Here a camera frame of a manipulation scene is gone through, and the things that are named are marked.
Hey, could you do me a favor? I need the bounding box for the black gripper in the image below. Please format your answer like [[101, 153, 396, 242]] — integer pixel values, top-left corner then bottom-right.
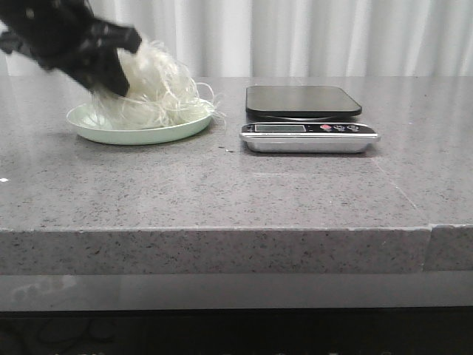
[[1, 1, 142, 96]]

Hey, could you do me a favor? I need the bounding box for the white vermicelli noodle bundle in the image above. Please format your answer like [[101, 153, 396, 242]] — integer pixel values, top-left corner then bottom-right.
[[90, 41, 218, 130]]

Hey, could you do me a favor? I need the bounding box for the light green round plate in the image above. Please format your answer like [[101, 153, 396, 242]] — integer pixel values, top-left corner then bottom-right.
[[67, 104, 212, 146]]

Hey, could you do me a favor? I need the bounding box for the white pleated curtain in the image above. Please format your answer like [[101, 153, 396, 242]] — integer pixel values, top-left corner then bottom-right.
[[0, 0, 473, 78]]

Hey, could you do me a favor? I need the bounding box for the black silver kitchen scale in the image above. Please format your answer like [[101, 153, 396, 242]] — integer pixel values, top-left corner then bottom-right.
[[239, 86, 380, 154]]

